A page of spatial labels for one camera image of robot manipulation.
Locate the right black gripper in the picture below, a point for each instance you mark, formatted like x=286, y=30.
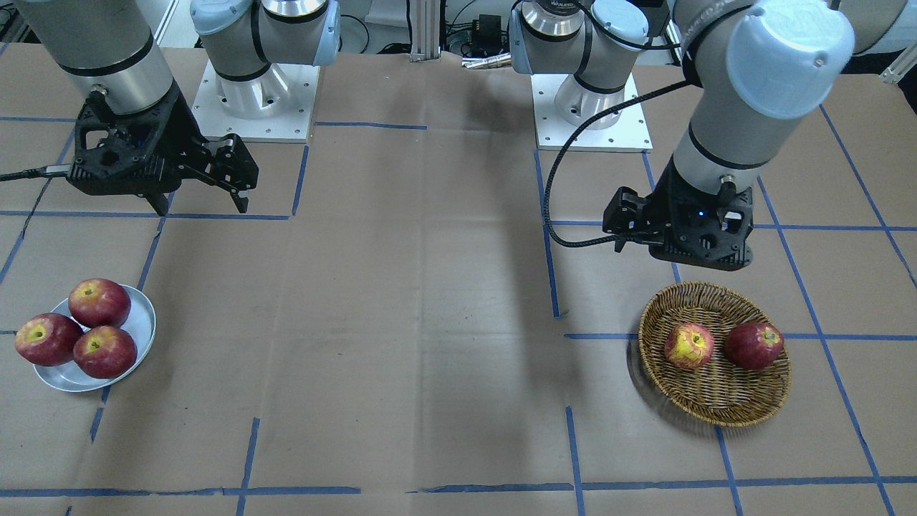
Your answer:
x=174, y=131

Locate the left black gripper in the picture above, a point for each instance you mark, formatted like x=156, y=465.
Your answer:
x=665, y=203

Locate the yellow-red apple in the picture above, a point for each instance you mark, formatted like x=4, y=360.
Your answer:
x=689, y=345

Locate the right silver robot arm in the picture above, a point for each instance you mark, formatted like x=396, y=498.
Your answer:
x=110, y=44

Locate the woven wicker basket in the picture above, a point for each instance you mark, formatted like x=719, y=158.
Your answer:
x=718, y=393

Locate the red apple plate back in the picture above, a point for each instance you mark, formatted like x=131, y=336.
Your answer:
x=97, y=302

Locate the red apple plate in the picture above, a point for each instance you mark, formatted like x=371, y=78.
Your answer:
x=97, y=302
x=105, y=352
x=48, y=339

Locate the dark red basket apple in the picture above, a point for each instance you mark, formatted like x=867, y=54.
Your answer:
x=753, y=345

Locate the red apple plate front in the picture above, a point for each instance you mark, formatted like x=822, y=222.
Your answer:
x=105, y=352

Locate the light blue plate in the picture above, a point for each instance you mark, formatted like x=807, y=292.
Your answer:
x=142, y=326

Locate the black power adapter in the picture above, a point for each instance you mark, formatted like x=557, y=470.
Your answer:
x=486, y=34

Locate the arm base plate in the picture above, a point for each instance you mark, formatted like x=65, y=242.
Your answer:
x=561, y=106
x=274, y=108

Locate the aluminium frame post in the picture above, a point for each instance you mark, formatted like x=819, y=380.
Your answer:
x=424, y=21

